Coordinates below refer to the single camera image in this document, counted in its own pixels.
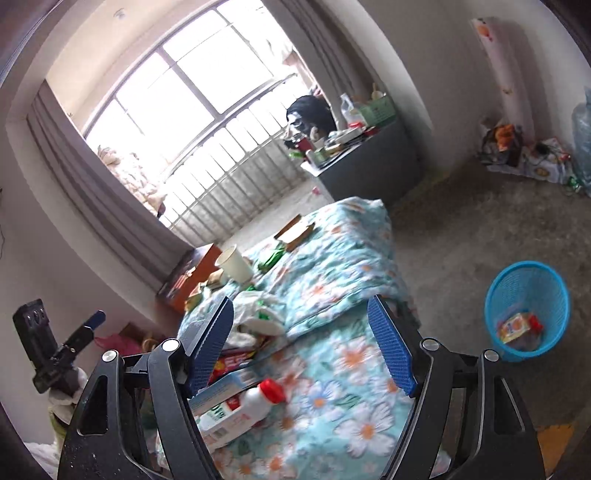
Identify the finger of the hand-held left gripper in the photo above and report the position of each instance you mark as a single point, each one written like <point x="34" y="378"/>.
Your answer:
<point x="94" y="318"/>

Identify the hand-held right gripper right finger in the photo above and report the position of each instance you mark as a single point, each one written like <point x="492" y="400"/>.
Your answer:
<point x="392" y="346"/>

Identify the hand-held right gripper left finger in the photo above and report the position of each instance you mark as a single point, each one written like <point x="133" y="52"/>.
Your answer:
<point x="210" y="350"/>

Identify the blue and white carton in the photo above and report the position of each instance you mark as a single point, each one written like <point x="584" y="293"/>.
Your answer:
<point x="226" y="385"/>

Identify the white bottle with red cap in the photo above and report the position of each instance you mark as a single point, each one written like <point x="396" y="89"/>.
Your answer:
<point x="240" y="417"/>

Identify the yellow and red packet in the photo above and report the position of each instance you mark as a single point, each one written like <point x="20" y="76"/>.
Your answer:
<point x="513" y="328"/>

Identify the blue mesh waste basket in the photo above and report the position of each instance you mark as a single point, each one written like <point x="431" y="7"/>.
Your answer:
<point x="521" y="281"/>

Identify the pink plastic bag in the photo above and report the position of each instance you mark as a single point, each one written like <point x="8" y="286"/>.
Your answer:
<point x="115" y="345"/>

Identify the crumpled beige rubber glove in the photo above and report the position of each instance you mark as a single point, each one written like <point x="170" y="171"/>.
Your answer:
<point x="258" y="323"/>

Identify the orange cardboard box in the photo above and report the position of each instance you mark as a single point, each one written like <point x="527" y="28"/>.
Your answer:
<point x="184" y="281"/>

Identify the floral turquoise blanket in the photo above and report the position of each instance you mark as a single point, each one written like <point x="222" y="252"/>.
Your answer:
<point x="332" y="286"/>

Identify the white paper cup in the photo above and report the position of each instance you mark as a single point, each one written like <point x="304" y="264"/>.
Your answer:
<point x="235" y="266"/>

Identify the yellow-green snack packet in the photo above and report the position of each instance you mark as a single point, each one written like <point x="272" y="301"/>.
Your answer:
<point x="273" y="259"/>

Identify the grey curtain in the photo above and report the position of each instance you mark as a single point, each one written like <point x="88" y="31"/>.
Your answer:
<point x="314" y="41"/>
<point x="101" y="198"/>

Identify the white quilted jacket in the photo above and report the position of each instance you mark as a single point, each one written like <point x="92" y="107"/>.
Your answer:
<point x="134" y="180"/>

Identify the metal window railing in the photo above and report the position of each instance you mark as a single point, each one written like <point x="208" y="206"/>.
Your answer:
<point x="231" y="184"/>

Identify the grey cabinet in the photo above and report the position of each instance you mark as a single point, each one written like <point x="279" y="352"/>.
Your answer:
<point x="369" y="170"/>

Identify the bag of clutter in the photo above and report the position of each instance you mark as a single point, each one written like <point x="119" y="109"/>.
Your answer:
<point x="503" y="143"/>

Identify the green plastic basket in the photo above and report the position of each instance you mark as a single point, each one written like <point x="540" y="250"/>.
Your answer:
<point x="378" y="113"/>

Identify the black bag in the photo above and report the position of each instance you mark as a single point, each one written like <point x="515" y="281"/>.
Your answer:
<point x="314" y="115"/>

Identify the large clear water bottle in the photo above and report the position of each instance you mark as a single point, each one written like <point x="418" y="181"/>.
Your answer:
<point x="582" y="134"/>

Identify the white panel with orange print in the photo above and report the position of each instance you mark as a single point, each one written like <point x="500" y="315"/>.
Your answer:
<point x="503" y="78"/>

